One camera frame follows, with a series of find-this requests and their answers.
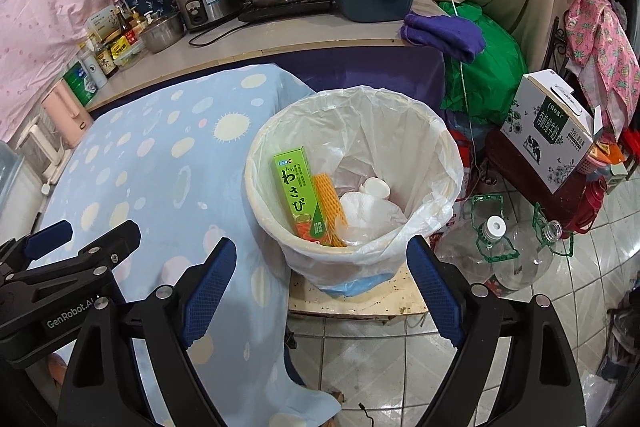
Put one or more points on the pink electric kettle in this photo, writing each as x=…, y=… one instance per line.
x=65, y=112

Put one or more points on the purple towel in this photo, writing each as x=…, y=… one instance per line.
x=445, y=34

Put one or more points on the trash bin with white liner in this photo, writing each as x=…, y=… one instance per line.
x=430, y=167

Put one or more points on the dark white-labelled sauce bottle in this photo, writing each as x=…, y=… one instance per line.
x=106, y=62

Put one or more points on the red jug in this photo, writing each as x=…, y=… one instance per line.
x=585, y=207

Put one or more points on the dark red stool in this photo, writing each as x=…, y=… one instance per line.
x=520, y=177

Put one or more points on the white milk carton box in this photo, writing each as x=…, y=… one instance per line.
x=545, y=132

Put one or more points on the clear food container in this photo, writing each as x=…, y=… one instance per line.
x=127, y=52

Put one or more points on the small white plug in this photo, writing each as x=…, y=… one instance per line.
x=45, y=188

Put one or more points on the pink pineapple print garment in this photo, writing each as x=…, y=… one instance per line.
x=610, y=47

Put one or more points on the green plastic bag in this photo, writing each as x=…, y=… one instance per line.
x=490, y=77

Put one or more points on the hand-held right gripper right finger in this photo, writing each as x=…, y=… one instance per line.
x=435, y=292

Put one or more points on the black induction cooktop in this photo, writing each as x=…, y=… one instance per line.
x=285, y=12

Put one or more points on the orange foam fruit net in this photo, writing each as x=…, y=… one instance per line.
x=327, y=207

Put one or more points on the clear plastic lidded container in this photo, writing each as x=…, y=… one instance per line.
x=10, y=167

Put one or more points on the dark purple table cover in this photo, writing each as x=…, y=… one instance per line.
x=380, y=67

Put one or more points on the yellow oil bottle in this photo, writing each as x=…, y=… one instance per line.
x=139, y=21

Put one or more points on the pink dotted cloth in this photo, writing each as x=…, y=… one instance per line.
x=50, y=7

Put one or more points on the white paper tissue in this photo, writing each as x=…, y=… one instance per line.
x=370, y=212

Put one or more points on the uncapped large clear bottle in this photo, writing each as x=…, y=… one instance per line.
x=530, y=262

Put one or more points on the light blue printed tablecloth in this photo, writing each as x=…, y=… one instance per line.
x=165, y=187

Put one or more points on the tall dark sauce bottle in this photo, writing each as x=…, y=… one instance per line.
x=127, y=27

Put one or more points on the green cardboard box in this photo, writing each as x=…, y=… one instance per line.
x=297, y=192

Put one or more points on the green and white pack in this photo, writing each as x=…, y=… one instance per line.
x=80, y=87

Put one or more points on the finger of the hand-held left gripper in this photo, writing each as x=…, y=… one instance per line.
x=117, y=239
x=50, y=237

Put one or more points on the black iron rack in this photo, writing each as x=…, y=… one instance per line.
x=560, y=52

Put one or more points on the white-capped large clear bottle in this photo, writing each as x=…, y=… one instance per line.
x=470, y=252

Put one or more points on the white cardboard box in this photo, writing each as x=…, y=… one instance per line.
x=102, y=22

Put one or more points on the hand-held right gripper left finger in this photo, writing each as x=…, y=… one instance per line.
x=210, y=292

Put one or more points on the dark blue plastic basin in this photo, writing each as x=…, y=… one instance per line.
x=372, y=4

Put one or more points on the small steel lidded pot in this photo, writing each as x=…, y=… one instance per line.
x=162, y=34

